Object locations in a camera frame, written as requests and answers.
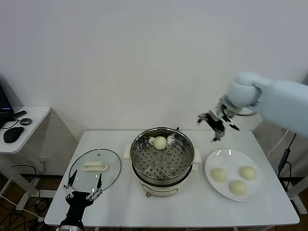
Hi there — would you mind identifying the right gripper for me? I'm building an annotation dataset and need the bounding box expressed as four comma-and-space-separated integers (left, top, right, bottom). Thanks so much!
197, 109, 240, 142

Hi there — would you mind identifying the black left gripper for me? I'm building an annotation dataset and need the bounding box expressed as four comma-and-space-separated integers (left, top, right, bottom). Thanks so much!
60, 169, 103, 227

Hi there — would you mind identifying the glass pot lid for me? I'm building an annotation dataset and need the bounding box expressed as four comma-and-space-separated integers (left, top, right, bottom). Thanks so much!
69, 148, 122, 195

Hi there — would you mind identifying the white steamed baozi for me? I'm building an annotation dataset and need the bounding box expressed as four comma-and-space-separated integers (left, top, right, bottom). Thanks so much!
153, 136, 167, 150
239, 166, 257, 180
211, 167, 228, 183
228, 180, 247, 195

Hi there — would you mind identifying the perforated steel steamer basket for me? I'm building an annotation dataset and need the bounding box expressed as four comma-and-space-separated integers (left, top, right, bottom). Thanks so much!
131, 127, 195, 185

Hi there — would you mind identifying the cream electric cooker pot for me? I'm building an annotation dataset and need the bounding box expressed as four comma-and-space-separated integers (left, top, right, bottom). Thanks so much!
123, 144, 202, 198

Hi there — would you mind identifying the white round plate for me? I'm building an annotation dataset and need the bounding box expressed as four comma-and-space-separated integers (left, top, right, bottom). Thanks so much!
205, 149, 265, 202

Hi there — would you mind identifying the white rounded side desk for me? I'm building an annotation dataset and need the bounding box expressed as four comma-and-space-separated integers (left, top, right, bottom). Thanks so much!
0, 105, 51, 210

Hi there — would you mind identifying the black computer mouse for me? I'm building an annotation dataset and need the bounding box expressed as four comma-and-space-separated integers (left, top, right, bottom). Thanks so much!
3, 127, 25, 143

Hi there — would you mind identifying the black remote stick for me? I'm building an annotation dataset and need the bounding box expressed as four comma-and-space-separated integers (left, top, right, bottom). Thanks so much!
11, 110, 27, 119

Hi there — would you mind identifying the black laptop screen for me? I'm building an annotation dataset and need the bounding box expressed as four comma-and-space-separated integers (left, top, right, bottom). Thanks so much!
0, 76, 15, 121

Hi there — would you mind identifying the white thin cable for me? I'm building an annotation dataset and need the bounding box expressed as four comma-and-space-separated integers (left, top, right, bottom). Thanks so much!
267, 129, 289, 157

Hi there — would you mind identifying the white floor cable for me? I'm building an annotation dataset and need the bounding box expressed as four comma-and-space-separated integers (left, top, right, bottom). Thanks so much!
0, 193, 46, 221

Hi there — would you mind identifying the black cable with inline adapter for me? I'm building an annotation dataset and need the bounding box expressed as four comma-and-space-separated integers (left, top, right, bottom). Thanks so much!
278, 133, 297, 179

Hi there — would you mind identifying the black desk cable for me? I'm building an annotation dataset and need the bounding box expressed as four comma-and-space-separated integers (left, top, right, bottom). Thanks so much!
0, 117, 20, 130

